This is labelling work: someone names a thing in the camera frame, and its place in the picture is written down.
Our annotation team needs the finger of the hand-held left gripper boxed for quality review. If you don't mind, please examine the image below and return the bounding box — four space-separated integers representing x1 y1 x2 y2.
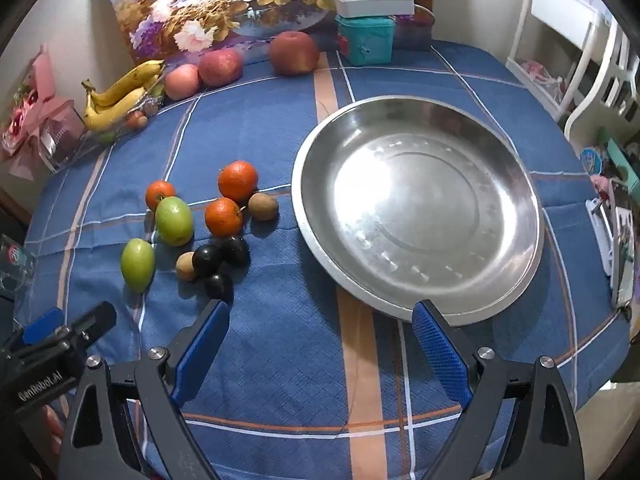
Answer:
70 301 118 348
22 307 66 346

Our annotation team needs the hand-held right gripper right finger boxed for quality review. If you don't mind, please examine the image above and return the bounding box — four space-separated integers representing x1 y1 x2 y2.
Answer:
411 299 586 480

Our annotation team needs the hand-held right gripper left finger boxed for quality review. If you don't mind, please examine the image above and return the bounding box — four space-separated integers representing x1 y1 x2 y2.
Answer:
59 299 231 480

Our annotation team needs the small green jujube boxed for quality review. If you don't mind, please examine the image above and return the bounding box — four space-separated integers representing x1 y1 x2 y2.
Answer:
120 238 156 294

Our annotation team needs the tan brown kiwi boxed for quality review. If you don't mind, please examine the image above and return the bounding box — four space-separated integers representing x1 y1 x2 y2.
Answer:
175 251 197 281

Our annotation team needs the large green jujube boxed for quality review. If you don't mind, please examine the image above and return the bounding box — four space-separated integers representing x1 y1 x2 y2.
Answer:
155 196 194 247

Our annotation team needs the round stainless steel plate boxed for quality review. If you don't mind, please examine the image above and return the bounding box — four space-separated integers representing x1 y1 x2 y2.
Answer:
291 95 545 327

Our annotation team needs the dark plum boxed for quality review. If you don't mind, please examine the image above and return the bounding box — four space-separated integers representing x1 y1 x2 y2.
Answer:
192 244 223 277
220 236 251 267
204 273 234 306

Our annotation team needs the blue plaid tablecloth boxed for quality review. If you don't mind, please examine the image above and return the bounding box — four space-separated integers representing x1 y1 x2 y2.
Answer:
15 40 631 480

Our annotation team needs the olive brown kiwi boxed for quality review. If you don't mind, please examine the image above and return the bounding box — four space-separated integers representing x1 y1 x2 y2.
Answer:
248 192 279 221

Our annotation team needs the pink flower bouquet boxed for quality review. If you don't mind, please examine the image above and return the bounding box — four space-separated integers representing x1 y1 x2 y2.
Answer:
0 45 88 176

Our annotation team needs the clear plastic fruit tray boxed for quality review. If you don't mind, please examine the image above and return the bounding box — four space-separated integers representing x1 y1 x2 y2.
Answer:
82 80 167 147

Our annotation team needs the yellow banana bunch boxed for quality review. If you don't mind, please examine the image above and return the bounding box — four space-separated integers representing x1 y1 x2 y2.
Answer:
81 60 166 132

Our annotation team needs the pile of assorted clutter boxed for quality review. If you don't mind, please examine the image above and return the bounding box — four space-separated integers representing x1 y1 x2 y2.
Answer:
580 130 640 311

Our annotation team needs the pink apple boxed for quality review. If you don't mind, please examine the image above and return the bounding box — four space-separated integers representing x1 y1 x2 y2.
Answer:
164 63 201 101

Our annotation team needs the pink plastic bag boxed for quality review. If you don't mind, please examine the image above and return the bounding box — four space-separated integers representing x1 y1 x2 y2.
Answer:
517 57 562 106

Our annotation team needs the large red apple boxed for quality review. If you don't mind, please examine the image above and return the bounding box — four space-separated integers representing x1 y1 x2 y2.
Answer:
269 31 321 77

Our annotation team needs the teal plastic box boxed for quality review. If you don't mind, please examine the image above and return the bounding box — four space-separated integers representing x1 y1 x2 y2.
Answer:
335 15 396 66

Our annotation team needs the white chair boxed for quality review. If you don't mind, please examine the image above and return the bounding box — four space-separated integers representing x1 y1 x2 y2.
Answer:
505 0 613 121
564 25 640 142

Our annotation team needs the flower painting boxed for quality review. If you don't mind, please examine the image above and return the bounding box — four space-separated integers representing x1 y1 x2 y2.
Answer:
102 0 433 66

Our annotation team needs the white box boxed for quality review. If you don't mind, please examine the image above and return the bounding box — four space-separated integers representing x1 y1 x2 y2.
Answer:
335 0 416 17

